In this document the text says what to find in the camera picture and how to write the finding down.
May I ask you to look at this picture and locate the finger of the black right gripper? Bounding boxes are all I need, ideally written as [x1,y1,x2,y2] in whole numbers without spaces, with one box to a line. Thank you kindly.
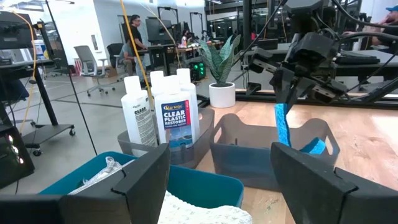
[269,67,297,106]
[291,77,314,106]

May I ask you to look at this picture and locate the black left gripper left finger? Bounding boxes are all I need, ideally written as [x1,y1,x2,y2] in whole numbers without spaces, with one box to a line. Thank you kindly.
[0,143,172,224]

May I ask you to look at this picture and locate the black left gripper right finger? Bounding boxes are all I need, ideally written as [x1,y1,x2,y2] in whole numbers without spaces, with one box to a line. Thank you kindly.
[269,142,398,224]

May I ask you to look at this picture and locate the blue rectangular sponge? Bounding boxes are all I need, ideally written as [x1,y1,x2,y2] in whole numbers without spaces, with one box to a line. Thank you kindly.
[274,103,293,147]

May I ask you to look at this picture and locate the blue wavy sponge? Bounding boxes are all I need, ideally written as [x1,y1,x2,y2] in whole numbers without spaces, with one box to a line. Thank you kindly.
[300,136,326,156]

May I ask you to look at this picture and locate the white plastic restorer bottle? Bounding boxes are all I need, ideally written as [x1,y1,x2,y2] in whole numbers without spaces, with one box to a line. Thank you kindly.
[154,75,200,150]
[121,75,159,156]
[149,70,165,97]
[176,68,200,131]

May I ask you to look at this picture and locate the grey waffle cloth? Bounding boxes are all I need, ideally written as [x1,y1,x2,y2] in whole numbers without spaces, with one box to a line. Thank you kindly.
[68,156,253,224]

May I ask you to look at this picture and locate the snake plant in white pot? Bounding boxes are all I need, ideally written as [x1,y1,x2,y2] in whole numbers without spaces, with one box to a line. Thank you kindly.
[198,34,242,109]

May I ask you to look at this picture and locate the grey translucent plastic bin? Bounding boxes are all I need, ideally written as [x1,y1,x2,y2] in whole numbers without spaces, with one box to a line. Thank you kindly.
[117,107,215,169]
[210,113,340,191]

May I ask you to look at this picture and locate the person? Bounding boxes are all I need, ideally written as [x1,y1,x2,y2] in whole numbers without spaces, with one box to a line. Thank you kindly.
[127,14,150,83]
[343,4,398,55]
[119,40,136,77]

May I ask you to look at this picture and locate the black box with green lights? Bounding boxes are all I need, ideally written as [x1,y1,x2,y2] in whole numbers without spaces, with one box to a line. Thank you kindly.
[189,61,206,82]

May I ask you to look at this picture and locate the black box with white lights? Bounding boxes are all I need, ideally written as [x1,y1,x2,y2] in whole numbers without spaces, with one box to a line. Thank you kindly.
[0,124,35,189]

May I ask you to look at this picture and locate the teal plastic bin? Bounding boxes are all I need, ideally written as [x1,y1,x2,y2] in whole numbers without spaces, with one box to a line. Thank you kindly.
[39,151,245,209]

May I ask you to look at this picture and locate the grey office chair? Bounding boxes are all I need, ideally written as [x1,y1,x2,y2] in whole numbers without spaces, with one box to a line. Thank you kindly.
[73,45,116,97]

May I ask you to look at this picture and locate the black monitor cart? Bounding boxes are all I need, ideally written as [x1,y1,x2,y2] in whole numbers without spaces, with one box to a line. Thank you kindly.
[0,11,77,156]

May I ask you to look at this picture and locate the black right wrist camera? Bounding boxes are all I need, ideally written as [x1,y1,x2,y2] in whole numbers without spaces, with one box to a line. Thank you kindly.
[290,30,340,68]

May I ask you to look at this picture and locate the black aluminium table frame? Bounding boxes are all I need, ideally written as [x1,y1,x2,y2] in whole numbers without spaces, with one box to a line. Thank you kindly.
[195,0,398,110]

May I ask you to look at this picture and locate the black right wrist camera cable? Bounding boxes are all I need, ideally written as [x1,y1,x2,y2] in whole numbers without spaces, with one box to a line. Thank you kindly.
[329,0,398,43]

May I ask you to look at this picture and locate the yellow hanging cable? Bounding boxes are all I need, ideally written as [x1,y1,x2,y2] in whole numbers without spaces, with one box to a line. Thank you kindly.
[119,0,155,108]

